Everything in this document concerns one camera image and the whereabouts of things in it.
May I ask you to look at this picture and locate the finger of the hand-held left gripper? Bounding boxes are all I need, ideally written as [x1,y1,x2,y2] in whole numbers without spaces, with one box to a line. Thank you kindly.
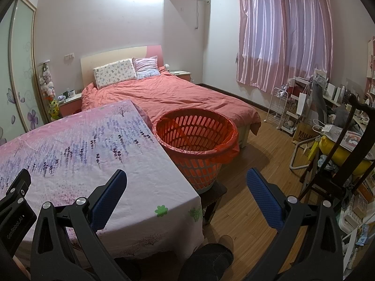
[0,168,32,208]

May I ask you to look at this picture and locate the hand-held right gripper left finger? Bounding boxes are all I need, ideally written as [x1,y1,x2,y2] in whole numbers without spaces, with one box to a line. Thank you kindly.
[31,169,138,281]

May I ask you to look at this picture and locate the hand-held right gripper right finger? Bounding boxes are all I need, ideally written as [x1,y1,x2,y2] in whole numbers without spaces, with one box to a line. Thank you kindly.
[246,168,344,281]

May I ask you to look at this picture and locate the floral lavender tablecloth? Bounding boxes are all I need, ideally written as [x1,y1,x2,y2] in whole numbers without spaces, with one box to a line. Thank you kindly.
[0,100,205,258]

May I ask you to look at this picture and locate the dark wooden stool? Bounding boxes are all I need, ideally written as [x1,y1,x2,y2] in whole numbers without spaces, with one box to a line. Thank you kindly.
[199,180,227,223]

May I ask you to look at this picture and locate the yellow paper bag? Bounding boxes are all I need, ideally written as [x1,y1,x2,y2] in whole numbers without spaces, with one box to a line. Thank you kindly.
[303,140,320,161]

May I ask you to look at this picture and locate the white trolley shelf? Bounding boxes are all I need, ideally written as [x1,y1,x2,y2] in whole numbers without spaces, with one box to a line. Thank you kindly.
[283,76,314,137]

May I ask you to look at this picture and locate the brown paper bag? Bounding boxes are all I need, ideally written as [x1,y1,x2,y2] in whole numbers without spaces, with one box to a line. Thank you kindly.
[291,120,320,145]

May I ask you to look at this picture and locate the person's leg dark trousers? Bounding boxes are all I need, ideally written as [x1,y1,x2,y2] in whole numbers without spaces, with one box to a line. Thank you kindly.
[182,236,235,281]

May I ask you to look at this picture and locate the yellow green plush toy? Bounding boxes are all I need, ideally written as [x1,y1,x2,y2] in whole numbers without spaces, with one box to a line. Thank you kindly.
[48,99,60,120]

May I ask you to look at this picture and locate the yellow cushion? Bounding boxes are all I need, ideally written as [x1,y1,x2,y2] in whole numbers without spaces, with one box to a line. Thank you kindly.
[319,136,375,179]

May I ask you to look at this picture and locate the pink nightstand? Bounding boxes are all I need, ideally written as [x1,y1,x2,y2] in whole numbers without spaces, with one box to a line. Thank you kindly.
[169,70,192,82]
[58,93,83,118]

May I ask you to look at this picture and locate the dark wooden chair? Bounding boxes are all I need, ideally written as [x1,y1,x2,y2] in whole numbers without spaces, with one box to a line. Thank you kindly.
[297,94,375,208]

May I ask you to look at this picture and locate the white paper bag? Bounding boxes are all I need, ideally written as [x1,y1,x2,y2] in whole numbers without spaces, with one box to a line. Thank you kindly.
[296,92,308,116]

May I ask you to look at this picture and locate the hanging plush toys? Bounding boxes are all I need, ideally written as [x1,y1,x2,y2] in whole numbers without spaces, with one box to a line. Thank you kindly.
[38,63,56,98]

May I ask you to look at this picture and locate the grey garment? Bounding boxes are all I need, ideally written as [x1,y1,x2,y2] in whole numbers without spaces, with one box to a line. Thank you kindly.
[312,79,329,123]

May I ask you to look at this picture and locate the flower print wardrobe door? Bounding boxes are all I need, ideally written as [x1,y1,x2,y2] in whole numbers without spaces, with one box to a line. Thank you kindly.
[0,0,47,147]

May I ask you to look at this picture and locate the floral white pillow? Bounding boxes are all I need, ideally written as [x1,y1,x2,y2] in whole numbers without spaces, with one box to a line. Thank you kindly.
[93,59,138,90]

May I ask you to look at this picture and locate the salmon duvet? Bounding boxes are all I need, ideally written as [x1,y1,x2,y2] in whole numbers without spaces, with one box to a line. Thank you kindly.
[81,74,261,137]

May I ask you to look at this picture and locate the pink striped pillow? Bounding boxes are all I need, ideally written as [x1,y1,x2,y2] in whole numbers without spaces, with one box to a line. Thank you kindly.
[132,55,161,79]

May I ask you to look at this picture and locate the bed with pink duvet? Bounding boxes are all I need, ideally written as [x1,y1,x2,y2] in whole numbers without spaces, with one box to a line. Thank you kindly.
[80,45,261,148]

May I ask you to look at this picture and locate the pink striped curtain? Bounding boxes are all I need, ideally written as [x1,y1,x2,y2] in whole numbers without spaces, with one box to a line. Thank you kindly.
[236,0,336,92]

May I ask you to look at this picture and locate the white tube frame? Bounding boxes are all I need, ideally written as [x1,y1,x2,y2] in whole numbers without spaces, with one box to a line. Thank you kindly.
[289,139,320,172]

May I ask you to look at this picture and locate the white wire rack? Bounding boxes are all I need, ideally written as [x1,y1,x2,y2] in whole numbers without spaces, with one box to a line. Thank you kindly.
[265,87,289,129]

